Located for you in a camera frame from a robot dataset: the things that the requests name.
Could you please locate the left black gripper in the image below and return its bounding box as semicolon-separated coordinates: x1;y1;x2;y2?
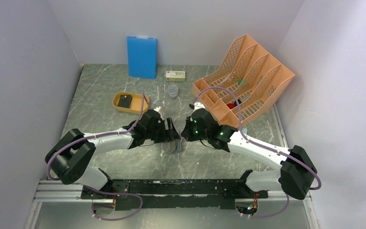
145;117;181;144

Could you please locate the grey card holder wallet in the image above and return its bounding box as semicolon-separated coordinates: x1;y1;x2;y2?
170;139;182;154

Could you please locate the yellow oval tray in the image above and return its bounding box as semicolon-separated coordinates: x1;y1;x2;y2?
112;92;149;114

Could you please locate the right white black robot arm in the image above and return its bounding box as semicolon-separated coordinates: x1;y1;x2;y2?
181;108;317;200

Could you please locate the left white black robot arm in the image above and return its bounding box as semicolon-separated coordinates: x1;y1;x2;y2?
45;109;181;198

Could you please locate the black credit card stack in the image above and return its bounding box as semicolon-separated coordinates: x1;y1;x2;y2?
117;94;132;109

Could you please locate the small clear plastic cup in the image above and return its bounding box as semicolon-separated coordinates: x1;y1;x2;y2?
167;85;179;99

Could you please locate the red black object in rack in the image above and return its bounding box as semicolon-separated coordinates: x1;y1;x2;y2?
226;99;242;109

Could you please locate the small white red box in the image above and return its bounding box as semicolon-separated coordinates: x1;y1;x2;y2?
165;71;186;82

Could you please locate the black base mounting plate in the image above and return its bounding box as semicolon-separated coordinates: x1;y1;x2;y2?
81;179;268;210

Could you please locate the blue board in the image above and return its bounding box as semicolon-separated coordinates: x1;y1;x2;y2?
127;36;157;79

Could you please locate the orange file organizer rack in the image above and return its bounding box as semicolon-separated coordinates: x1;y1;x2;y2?
192;34;295;127

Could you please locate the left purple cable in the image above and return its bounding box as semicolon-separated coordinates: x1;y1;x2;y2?
45;91;149;222

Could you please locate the purple cable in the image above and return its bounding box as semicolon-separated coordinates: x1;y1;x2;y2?
189;86;323;219
45;91;149;222

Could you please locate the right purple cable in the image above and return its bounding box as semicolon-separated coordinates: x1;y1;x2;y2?
189;86;323;219

